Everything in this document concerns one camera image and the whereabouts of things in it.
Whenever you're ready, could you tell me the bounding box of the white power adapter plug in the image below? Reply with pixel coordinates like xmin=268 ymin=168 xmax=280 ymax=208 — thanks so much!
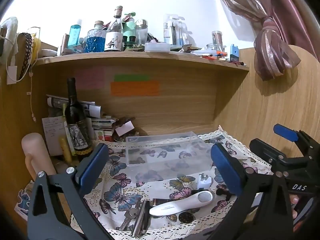
xmin=196 ymin=173 xmax=213 ymax=190

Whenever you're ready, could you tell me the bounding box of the person's right hand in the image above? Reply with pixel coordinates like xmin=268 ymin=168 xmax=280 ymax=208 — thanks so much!
xmin=290 ymin=194 xmax=299 ymax=219

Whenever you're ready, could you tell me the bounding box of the stitch cartoon sticker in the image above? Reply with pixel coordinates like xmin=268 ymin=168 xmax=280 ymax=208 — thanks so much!
xmin=14 ymin=180 xmax=34 ymax=221

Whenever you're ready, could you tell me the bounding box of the yellow taper candle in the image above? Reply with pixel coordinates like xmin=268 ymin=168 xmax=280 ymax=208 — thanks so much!
xmin=59 ymin=137 xmax=72 ymax=164

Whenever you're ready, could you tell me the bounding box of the butterfly print lace cloth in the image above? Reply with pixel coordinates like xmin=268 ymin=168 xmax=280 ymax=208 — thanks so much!
xmin=84 ymin=128 xmax=272 ymax=239

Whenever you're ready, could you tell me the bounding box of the bunch of metal keys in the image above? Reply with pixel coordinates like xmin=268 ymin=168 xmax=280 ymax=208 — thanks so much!
xmin=116 ymin=200 xmax=151 ymax=238

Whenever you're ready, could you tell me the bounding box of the white handwritten note card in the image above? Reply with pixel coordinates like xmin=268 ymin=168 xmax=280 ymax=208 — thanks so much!
xmin=42 ymin=116 xmax=65 ymax=156

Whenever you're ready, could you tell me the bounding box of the dark wine bottle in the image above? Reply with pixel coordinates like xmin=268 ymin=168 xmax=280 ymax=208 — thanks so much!
xmin=65 ymin=77 xmax=93 ymax=161

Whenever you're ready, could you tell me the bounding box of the stack of books and papers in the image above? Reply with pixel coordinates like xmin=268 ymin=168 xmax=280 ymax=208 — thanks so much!
xmin=47 ymin=94 xmax=116 ymax=141

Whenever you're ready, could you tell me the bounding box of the clear plastic storage box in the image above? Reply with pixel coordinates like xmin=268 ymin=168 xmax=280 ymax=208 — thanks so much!
xmin=125 ymin=132 xmax=213 ymax=183

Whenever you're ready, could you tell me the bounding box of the small white paper box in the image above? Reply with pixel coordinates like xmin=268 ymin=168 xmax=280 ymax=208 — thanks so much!
xmin=115 ymin=121 xmax=135 ymax=137

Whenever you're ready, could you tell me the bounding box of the small blue box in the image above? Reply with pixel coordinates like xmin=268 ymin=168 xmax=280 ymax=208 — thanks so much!
xmin=229 ymin=44 xmax=239 ymax=62

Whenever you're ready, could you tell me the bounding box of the wooden shelf unit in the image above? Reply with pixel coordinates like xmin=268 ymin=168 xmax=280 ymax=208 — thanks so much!
xmin=1 ymin=46 xmax=319 ymax=232

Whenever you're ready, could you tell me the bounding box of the mauve tied curtain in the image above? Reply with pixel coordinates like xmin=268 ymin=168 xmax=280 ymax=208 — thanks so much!
xmin=222 ymin=0 xmax=319 ymax=81

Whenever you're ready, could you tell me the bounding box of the glass jar with dark contents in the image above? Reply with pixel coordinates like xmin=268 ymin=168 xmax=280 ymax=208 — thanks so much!
xmin=212 ymin=30 xmax=223 ymax=51

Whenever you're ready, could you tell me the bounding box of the pink sticky note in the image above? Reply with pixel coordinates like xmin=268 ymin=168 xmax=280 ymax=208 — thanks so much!
xmin=74 ymin=66 xmax=105 ymax=90

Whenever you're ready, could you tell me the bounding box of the orange sticky note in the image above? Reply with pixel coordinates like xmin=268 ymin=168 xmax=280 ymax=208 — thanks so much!
xmin=110 ymin=81 xmax=159 ymax=96

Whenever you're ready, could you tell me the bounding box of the green sticky note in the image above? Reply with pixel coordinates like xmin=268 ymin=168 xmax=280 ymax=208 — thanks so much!
xmin=114 ymin=74 xmax=150 ymax=82

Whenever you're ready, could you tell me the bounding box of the clear packaged tool set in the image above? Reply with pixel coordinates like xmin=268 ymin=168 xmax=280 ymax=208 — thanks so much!
xmin=163 ymin=14 xmax=189 ymax=46

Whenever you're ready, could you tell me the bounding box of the round white plastic container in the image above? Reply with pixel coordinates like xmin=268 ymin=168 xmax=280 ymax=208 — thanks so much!
xmin=144 ymin=42 xmax=170 ymax=53

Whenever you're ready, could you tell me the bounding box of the blue liquid glass bottle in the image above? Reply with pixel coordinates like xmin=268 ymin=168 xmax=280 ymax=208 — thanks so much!
xmin=85 ymin=21 xmax=106 ymax=53

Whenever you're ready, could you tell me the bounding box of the clear bottle with illustrated label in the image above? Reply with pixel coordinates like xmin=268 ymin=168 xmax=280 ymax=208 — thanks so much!
xmin=104 ymin=5 xmax=123 ymax=51

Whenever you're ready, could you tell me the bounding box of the clear glass jar silver lid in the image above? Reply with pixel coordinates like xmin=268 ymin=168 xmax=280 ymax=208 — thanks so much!
xmin=136 ymin=20 xmax=148 ymax=45

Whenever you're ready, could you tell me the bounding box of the mint green bottle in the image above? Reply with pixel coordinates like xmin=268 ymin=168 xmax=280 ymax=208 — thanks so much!
xmin=122 ymin=12 xmax=136 ymax=50

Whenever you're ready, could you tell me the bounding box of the white charging cable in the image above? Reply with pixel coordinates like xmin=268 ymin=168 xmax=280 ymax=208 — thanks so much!
xmin=0 ymin=16 xmax=41 ymax=123

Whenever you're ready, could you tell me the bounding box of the patterned woven strap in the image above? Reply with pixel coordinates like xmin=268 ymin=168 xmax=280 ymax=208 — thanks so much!
xmin=17 ymin=32 xmax=34 ymax=81

